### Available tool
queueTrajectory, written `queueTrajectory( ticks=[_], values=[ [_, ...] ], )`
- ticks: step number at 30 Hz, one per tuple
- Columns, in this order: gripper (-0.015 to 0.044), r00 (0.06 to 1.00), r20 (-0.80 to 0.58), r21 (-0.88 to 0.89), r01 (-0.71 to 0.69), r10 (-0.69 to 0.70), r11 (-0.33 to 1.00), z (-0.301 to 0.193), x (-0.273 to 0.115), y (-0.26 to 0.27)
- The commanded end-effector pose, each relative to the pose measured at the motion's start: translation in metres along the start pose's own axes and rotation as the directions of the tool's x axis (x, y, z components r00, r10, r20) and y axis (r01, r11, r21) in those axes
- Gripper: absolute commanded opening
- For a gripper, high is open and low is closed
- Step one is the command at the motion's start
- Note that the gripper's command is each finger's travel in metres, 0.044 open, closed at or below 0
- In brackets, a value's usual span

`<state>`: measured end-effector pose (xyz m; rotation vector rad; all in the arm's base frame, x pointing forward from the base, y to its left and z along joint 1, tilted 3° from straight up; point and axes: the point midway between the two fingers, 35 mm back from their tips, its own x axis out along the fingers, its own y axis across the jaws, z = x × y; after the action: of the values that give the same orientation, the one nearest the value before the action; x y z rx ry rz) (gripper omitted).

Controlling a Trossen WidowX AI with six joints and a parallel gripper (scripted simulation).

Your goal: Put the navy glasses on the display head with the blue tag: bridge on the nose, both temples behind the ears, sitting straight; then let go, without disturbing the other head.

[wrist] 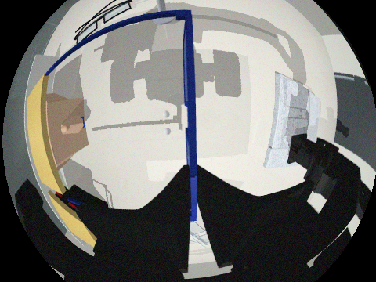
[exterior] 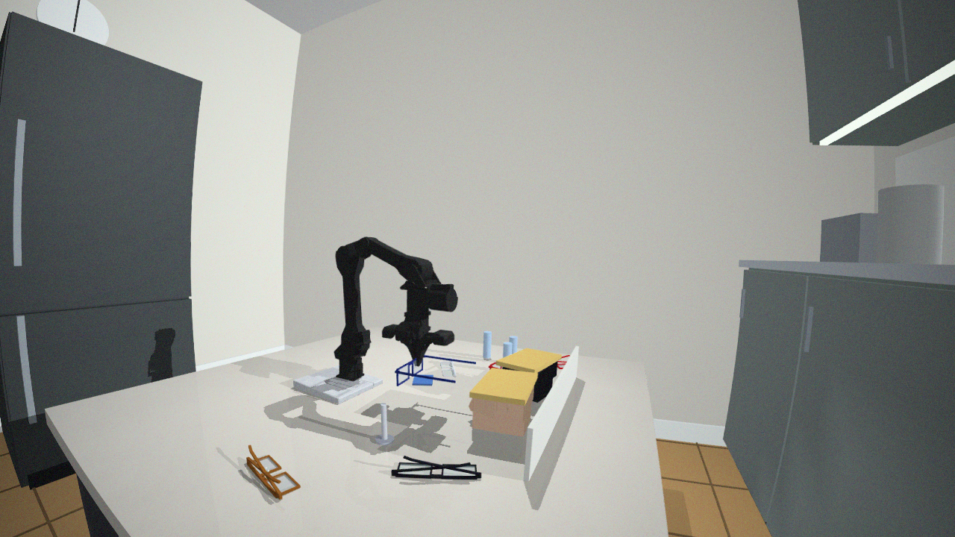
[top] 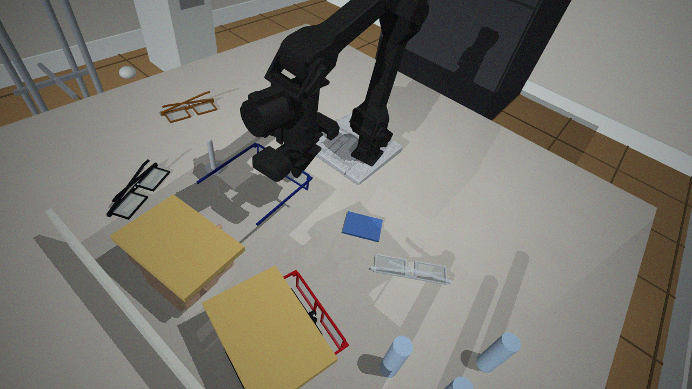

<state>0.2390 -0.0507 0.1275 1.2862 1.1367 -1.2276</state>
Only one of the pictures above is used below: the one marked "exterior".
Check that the brown glasses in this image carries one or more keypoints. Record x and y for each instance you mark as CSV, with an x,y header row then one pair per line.
x,y
278,485

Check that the white flat panel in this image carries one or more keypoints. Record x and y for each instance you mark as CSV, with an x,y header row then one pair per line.
x,y
543,423

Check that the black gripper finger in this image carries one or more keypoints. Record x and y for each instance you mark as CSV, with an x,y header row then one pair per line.
x,y
412,348
421,349

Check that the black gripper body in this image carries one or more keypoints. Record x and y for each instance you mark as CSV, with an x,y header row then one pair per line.
x,y
440,337

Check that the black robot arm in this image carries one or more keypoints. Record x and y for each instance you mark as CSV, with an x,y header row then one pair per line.
x,y
419,274

